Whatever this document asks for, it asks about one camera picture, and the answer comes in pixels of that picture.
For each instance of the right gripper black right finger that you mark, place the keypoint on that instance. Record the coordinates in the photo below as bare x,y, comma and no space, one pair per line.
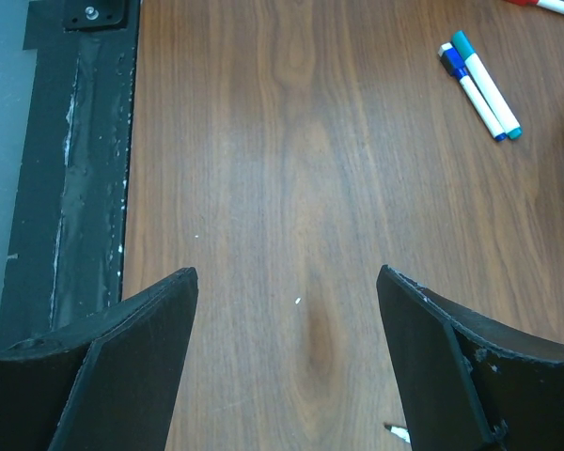
468,382

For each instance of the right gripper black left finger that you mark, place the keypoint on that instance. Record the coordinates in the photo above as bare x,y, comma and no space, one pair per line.
105,382

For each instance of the white grey pen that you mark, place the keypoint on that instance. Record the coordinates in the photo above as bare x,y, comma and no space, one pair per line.
398,431

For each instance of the blue marker pen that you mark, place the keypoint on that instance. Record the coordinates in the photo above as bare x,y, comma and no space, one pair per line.
455,67

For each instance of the green marker pen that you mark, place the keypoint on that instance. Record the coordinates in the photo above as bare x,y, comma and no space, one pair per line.
487,86

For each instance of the red marker pen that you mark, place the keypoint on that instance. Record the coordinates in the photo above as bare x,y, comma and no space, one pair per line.
556,6

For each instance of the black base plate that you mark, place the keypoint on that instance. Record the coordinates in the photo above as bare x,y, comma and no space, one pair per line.
66,246

